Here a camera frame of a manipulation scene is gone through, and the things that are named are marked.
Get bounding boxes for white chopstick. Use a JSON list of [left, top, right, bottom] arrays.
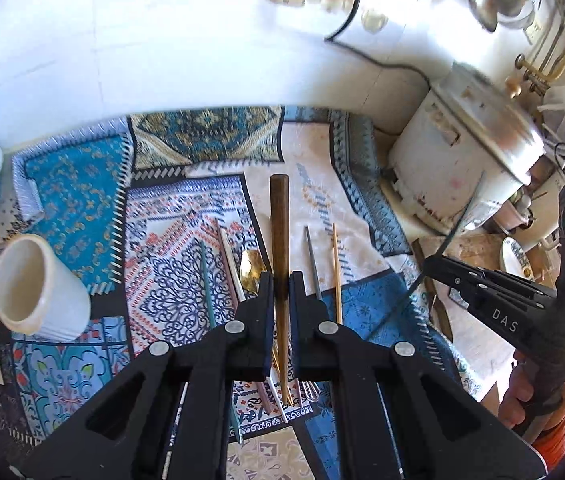
[[218, 228, 289, 424]]

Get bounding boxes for white worn rice cooker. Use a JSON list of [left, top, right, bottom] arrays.
[[387, 63, 545, 234]]

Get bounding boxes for gold metal spoon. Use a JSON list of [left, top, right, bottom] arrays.
[[239, 249, 266, 294]]

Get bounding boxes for patterned patchwork table mat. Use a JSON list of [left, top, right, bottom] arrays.
[[0, 105, 479, 466]]

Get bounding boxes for brown wooden chopstick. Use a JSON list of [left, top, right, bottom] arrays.
[[269, 174, 293, 405]]

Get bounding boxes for grey metal chopstick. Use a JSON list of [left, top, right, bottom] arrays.
[[304, 226, 322, 300]]

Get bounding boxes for white ceramic utensil cup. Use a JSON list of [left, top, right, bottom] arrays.
[[0, 234, 92, 342]]

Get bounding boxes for black power cable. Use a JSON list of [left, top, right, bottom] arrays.
[[324, 0, 431, 106]]

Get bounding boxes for person's right hand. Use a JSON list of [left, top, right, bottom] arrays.
[[497, 350, 565, 430]]

